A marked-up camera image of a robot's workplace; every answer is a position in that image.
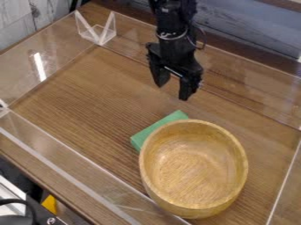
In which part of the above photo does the yellow label on equipment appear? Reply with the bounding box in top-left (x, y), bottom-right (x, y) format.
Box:
top-left (42, 195), bottom-right (58, 214)

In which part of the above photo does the black cable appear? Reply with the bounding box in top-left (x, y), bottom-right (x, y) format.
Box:
top-left (0, 198), bottom-right (39, 225)

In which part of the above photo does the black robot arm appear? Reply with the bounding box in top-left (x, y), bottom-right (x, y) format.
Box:
top-left (146, 0), bottom-right (204, 101)

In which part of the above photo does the clear acrylic corner bracket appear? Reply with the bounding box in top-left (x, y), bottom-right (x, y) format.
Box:
top-left (74, 11), bottom-right (117, 46)

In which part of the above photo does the brown wooden bowl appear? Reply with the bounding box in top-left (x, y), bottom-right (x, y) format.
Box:
top-left (139, 120), bottom-right (249, 219)

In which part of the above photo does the green rectangular block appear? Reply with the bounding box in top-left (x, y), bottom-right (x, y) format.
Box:
top-left (131, 110), bottom-right (190, 152)

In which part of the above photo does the clear acrylic enclosure wall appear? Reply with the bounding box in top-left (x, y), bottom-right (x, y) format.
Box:
top-left (0, 5), bottom-right (301, 225)

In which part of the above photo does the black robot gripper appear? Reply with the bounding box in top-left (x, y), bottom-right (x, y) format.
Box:
top-left (146, 36), bottom-right (204, 101)

